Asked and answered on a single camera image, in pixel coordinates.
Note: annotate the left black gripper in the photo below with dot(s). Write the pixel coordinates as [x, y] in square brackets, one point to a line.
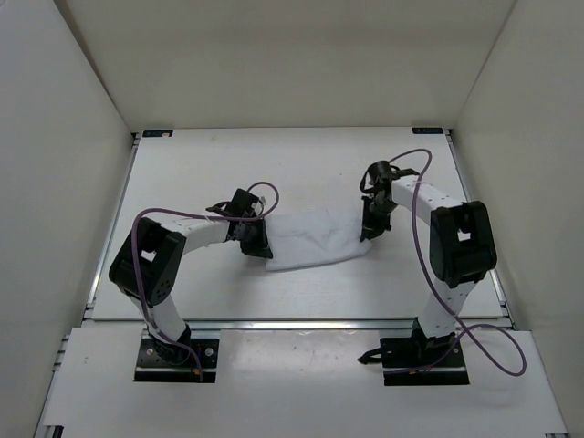
[260, 246]

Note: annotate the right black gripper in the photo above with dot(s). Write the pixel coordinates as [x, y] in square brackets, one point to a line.
[371, 229]

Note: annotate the white skirt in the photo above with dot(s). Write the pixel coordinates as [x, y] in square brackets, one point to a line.
[314, 238]

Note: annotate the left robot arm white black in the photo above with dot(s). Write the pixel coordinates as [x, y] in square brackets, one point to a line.
[147, 264]

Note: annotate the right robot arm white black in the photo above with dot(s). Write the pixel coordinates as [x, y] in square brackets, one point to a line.
[461, 244]

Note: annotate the right corner marker label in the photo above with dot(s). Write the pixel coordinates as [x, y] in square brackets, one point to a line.
[427, 130]

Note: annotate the corner marker label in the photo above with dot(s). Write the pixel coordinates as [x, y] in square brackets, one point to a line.
[427, 130]
[157, 133]

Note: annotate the left corner marker label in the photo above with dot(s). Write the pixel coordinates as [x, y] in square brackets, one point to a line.
[157, 133]

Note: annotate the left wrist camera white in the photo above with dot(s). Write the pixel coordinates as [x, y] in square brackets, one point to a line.
[259, 206]

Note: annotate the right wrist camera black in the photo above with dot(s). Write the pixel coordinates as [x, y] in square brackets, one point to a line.
[380, 171]

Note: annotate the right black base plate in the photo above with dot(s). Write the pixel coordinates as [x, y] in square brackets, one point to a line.
[418, 361]

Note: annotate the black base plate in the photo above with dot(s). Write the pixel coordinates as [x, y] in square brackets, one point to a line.
[162, 363]
[418, 361]

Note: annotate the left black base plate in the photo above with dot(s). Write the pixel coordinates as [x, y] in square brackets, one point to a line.
[162, 363]

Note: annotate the aluminium front rail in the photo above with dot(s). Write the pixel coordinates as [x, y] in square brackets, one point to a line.
[292, 324]

